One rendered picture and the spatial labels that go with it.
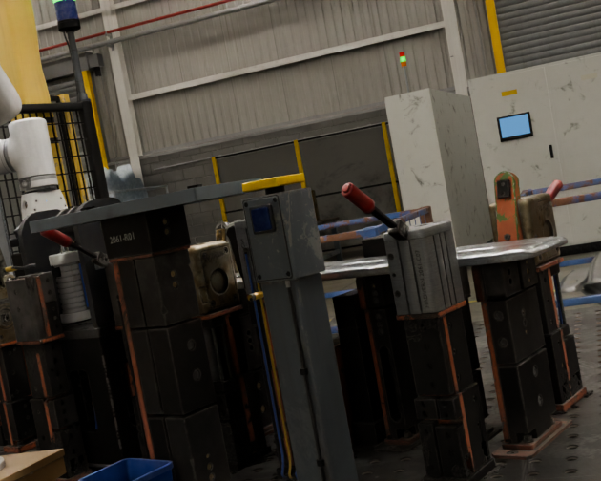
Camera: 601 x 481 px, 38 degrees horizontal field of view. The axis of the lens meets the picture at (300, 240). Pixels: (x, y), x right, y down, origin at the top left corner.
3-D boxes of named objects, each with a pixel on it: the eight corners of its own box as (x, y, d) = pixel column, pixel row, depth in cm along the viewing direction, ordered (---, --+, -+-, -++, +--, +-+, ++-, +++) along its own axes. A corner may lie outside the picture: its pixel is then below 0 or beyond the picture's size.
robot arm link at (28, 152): (8, 180, 195) (47, 173, 194) (-3, 122, 195) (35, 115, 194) (24, 180, 204) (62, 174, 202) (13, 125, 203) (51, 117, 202)
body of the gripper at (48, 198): (30, 185, 193) (39, 236, 193) (67, 181, 201) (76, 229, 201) (10, 191, 197) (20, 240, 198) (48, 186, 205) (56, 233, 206)
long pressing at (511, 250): (581, 237, 137) (579, 227, 137) (523, 261, 119) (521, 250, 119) (51, 297, 222) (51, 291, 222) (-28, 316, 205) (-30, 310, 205)
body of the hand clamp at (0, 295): (47, 443, 190) (14, 284, 188) (19, 453, 184) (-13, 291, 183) (31, 442, 193) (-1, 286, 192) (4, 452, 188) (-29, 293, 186)
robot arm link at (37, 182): (31, 176, 193) (33, 189, 193) (63, 173, 200) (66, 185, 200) (9, 181, 198) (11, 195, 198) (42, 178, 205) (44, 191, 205)
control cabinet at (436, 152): (455, 250, 1187) (424, 72, 1174) (494, 244, 1166) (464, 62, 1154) (412, 278, 965) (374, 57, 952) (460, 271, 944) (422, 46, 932)
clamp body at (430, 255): (508, 465, 125) (466, 217, 123) (473, 494, 116) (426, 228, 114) (448, 462, 131) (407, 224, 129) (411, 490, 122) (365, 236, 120)
